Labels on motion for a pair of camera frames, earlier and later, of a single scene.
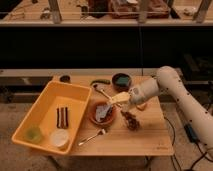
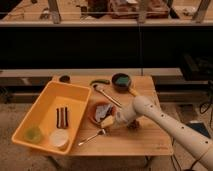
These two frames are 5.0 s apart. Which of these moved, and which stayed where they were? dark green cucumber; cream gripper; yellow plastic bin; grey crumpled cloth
Moved: cream gripper
Stayed: dark green cucumber; yellow plastic bin; grey crumpled cloth
